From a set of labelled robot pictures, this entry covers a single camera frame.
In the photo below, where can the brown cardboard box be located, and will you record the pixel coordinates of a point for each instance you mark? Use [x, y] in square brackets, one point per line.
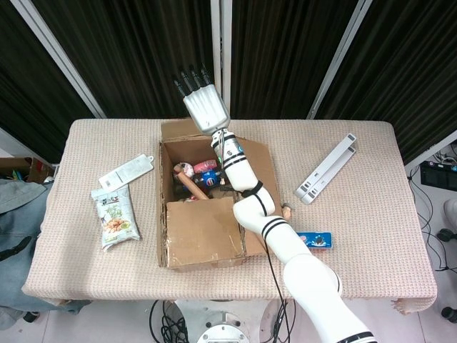
[200, 232]

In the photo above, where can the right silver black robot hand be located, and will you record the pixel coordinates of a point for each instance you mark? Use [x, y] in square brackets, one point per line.
[205, 107]

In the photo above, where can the red snack pack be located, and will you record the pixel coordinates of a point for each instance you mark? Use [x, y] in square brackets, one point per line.
[205, 166]

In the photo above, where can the black curtain panel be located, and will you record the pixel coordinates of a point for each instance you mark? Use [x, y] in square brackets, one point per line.
[25, 89]
[410, 64]
[143, 43]
[285, 53]

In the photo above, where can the Pepsi cola bottle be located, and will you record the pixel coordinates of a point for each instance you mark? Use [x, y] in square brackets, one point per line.
[210, 178]

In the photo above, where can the white partition post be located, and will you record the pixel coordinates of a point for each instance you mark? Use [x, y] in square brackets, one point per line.
[60, 60]
[220, 43]
[337, 60]

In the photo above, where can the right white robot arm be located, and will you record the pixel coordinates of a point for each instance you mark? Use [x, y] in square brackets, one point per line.
[285, 243]

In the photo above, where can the white folding laptop stand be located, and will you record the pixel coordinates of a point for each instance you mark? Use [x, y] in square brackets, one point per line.
[325, 169]

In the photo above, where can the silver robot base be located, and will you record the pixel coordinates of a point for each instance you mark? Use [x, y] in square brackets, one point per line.
[223, 321]

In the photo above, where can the white flat hang-tag package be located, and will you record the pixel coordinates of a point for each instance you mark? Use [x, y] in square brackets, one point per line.
[125, 171]

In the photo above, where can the pink white plush toy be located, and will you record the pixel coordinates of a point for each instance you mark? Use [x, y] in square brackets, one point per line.
[184, 169]

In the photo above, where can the green nut snack bag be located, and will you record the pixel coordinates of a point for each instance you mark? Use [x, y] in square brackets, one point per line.
[116, 218]

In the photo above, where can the blue Oreo cookie box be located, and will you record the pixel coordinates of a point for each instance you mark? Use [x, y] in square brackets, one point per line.
[319, 241]

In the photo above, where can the person in grey clothing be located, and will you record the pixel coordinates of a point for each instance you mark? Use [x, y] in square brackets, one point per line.
[18, 221]

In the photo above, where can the beige woven tablecloth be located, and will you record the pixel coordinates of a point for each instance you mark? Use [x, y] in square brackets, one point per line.
[375, 250]

